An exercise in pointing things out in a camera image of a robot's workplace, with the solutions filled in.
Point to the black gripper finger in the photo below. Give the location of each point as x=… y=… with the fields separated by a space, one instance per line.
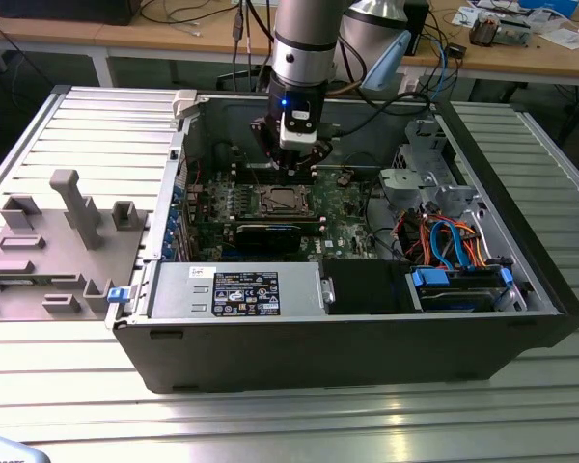
x=267 y=140
x=321 y=152

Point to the silver CPU green substrate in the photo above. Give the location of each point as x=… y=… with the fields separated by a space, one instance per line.
x=282 y=198

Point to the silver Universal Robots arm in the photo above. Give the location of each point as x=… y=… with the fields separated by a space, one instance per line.
x=309 y=29

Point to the black RAM slot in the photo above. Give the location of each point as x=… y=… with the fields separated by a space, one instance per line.
x=243 y=179
x=313 y=219
x=243 y=170
x=313 y=224
x=243 y=183
x=313 y=228
x=243 y=174

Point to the metal CPU socket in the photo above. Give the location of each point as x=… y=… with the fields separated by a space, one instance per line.
x=256 y=212

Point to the copper CPU cooler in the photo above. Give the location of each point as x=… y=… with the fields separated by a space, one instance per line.
x=485 y=33

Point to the silver coin battery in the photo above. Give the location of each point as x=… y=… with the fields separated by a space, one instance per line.
x=343 y=179

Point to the green motherboard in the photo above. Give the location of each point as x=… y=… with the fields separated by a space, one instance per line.
x=340 y=231

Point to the grey metal drive cage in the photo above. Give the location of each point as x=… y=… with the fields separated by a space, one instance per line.
x=405 y=185

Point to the black graphics card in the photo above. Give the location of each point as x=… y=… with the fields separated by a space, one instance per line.
x=270 y=239

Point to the white socket box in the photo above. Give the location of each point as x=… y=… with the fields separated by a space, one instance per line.
x=407 y=84

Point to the black tower box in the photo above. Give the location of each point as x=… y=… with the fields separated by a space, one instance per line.
x=417 y=24

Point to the black drive box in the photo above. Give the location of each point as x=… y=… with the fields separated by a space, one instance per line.
x=366 y=287

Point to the black power adapter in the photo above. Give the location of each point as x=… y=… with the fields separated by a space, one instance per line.
x=456 y=50

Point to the hard disk in blue carrier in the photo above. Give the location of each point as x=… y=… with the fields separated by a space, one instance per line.
x=432 y=279

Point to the grey power supply unit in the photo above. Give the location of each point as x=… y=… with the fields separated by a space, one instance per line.
x=183 y=289

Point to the white paper sheet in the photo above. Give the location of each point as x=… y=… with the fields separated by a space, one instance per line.
x=463 y=17

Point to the open black PC case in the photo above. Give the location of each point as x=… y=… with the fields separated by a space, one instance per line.
x=318 y=357

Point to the wooden desk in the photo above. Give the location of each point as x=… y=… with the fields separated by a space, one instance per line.
x=53 y=34
x=511 y=58

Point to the blue plastic clip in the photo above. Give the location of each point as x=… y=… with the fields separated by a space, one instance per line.
x=117 y=295

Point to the silver metal box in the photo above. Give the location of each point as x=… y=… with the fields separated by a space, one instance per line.
x=514 y=34

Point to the grey parts rack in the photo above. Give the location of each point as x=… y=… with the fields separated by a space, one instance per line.
x=53 y=241

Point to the blue cardboard box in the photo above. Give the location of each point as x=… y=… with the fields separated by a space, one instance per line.
x=550 y=6

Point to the clear plastic bag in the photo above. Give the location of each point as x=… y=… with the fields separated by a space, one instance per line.
x=564 y=37

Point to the white rounded device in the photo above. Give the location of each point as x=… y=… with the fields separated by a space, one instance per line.
x=5 y=451

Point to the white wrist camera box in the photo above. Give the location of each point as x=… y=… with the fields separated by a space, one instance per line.
x=296 y=132

